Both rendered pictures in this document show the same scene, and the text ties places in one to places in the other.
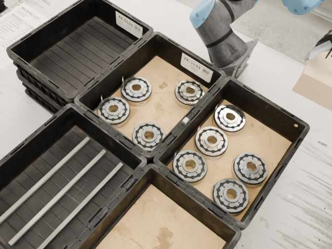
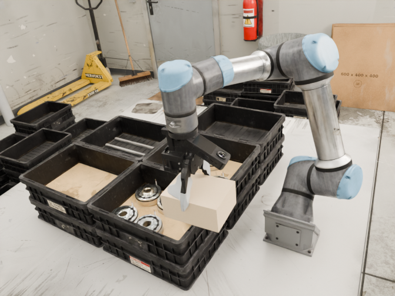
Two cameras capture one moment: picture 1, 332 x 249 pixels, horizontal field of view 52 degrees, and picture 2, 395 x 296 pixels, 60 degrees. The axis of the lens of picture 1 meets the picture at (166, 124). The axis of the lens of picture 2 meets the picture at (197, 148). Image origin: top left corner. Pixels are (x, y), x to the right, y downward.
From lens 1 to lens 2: 134 cm
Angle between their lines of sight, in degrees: 66
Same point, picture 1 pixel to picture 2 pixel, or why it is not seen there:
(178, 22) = not seen: hidden behind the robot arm
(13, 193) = (133, 139)
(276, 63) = (332, 287)
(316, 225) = not seen: outside the picture
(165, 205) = not seen: hidden behind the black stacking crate
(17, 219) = (119, 144)
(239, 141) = (177, 224)
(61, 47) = (241, 128)
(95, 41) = (254, 138)
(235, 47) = (285, 204)
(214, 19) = (293, 170)
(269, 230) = (113, 282)
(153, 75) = (233, 168)
